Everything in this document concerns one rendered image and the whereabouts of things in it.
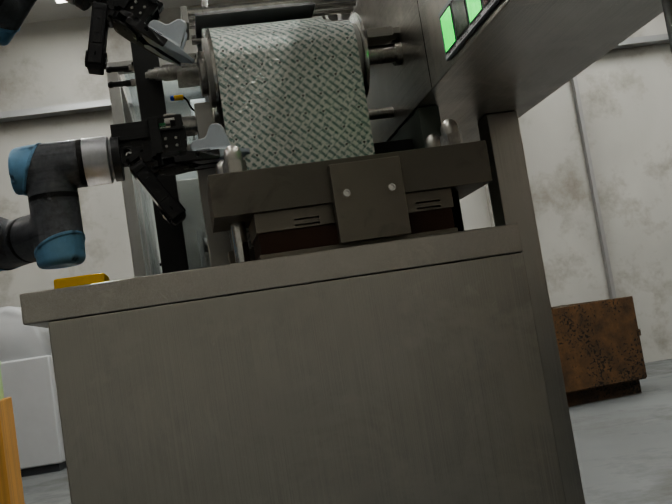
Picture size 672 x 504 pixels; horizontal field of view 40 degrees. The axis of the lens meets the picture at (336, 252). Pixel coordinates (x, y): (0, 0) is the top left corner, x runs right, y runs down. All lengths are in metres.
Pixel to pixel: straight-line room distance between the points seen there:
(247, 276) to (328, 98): 0.43
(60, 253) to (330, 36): 0.56
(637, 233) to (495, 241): 8.42
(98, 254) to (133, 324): 7.61
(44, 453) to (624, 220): 5.87
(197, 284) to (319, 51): 0.51
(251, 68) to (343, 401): 0.59
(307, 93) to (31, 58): 7.83
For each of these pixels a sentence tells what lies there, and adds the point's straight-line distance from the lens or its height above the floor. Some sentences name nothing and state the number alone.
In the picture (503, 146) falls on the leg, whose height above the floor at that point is 1.08.
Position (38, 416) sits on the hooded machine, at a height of 0.47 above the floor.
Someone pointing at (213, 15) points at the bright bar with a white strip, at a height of 1.44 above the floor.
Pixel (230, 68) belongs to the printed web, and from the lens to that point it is 1.52.
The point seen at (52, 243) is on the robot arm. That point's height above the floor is 0.99.
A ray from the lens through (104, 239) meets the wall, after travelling 8.80.
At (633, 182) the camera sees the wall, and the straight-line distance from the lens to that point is 9.72.
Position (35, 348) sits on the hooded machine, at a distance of 8.04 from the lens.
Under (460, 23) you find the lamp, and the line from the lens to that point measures 1.28.
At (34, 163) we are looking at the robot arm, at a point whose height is 1.11.
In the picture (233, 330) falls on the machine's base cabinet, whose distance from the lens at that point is 1.19.
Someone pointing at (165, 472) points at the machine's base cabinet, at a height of 0.65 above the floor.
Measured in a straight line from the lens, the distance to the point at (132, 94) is 2.58.
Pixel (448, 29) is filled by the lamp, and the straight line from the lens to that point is 1.33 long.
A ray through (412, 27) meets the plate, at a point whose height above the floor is 1.26.
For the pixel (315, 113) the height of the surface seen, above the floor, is 1.15.
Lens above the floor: 0.80
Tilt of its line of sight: 5 degrees up
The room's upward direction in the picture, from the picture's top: 9 degrees counter-clockwise
